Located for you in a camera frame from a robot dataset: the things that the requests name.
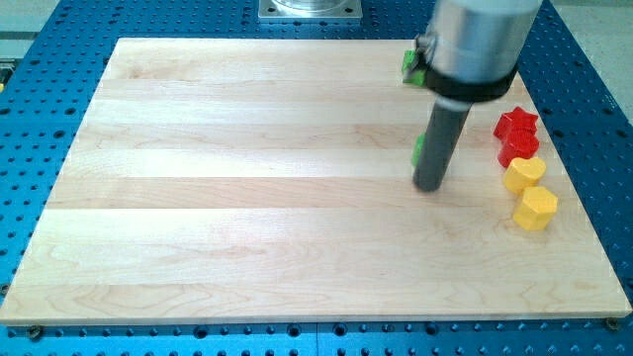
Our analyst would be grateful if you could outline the green circle block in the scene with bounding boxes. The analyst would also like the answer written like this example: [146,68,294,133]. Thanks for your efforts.
[410,133,425,167]

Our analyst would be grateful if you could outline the light wooden board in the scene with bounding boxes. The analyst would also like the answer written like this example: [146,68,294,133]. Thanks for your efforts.
[1,39,631,326]

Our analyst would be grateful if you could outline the yellow hexagon block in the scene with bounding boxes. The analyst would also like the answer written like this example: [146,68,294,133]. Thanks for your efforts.
[511,186,559,231]

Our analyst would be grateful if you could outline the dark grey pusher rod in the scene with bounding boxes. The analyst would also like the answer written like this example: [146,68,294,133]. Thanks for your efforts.
[412,96,472,192]

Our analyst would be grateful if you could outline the green star block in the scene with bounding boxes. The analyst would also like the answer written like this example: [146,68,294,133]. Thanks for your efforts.
[402,49,426,87]

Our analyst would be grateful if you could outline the yellow heart block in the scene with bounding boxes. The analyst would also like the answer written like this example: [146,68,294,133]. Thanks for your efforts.
[502,157,547,195]

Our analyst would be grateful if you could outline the red star block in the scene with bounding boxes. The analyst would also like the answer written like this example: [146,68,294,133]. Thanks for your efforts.
[494,107,538,141]

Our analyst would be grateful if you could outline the blue perforated metal table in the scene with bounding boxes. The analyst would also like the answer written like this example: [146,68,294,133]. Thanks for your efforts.
[1,1,632,355]

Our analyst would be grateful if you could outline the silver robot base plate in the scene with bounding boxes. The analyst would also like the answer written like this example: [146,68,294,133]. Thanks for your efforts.
[257,0,363,21]

